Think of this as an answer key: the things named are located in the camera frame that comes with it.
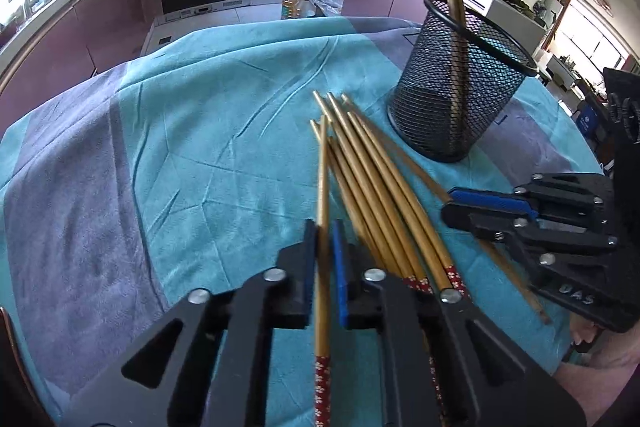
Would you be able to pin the teal and grey tablecloth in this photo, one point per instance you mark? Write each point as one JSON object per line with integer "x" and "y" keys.
{"x": 175, "y": 157}

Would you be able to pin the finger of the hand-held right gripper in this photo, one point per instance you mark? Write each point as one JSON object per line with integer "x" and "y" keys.
{"x": 480, "y": 222}
{"x": 492, "y": 201}

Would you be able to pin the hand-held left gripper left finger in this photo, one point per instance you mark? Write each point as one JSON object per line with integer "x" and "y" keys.
{"x": 310, "y": 267}

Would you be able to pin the clear plastic bottle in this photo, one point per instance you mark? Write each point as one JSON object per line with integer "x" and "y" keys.
{"x": 306, "y": 5}

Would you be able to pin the red wall ornament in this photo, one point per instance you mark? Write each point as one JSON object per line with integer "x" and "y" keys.
{"x": 601, "y": 1}

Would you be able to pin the blue container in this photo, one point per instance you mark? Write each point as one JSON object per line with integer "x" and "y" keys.
{"x": 587, "y": 122}

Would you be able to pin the dark wooden chair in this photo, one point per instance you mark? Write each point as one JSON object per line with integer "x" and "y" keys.
{"x": 15, "y": 382}

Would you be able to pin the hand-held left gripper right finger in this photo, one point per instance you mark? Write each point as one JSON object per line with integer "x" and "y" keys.
{"x": 341, "y": 272}

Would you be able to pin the bunch of golden chopsticks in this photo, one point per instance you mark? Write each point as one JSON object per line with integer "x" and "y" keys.
{"x": 370, "y": 187}

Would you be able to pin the purple kitchen cabinets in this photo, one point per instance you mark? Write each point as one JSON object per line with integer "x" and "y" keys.
{"x": 100, "y": 22}

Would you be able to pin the black mesh utensil holder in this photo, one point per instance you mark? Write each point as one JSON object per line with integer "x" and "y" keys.
{"x": 500, "y": 97}

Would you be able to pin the clear plastic bag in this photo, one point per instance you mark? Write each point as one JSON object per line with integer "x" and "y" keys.
{"x": 327, "y": 4}

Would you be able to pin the white cabinet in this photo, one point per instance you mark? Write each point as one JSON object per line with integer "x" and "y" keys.
{"x": 510, "y": 21}

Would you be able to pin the person's right hand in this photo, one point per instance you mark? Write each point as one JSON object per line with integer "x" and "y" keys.
{"x": 585, "y": 339}

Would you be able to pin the living room window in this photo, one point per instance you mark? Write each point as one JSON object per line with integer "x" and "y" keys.
{"x": 590, "y": 42}

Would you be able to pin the yellow cooking oil bottle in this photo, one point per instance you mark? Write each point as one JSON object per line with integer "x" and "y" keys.
{"x": 288, "y": 4}

